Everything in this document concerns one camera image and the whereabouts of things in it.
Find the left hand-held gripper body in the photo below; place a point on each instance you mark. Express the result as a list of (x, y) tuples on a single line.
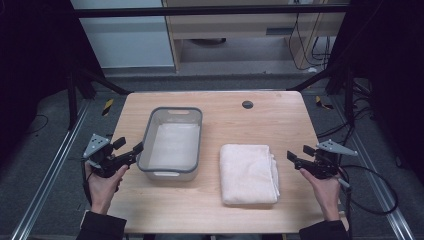
[(96, 145)]

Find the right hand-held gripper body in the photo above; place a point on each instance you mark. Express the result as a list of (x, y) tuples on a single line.
[(325, 163)]

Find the white plastic basket grey rim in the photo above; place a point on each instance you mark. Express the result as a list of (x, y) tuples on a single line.
[(149, 133)]

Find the pale pink towel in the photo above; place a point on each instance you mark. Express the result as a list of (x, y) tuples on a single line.
[(248, 173)]

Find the person's right hand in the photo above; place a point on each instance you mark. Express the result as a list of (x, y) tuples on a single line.
[(321, 195)]

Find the person's left hand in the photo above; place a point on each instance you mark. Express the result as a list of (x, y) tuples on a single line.
[(101, 190)]

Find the yellow black tape strip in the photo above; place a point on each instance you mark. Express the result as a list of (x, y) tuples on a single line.
[(321, 102), (107, 106)]

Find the black metal stand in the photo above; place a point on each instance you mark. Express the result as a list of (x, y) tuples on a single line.
[(72, 100), (348, 100)]

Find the dark round table grommet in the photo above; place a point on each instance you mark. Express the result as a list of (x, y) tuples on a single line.
[(247, 104)]

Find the white cabinet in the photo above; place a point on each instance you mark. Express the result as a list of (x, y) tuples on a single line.
[(126, 43)]

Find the black curtain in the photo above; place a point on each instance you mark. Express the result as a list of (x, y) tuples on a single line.
[(393, 66), (30, 66)]

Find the light wooden desk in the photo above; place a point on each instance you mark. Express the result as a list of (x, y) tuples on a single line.
[(233, 26)]

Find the black horizontal bar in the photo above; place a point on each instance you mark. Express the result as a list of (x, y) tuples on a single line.
[(200, 11)]

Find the aluminium floor rail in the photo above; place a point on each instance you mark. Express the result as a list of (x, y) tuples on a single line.
[(397, 224), (50, 176)]

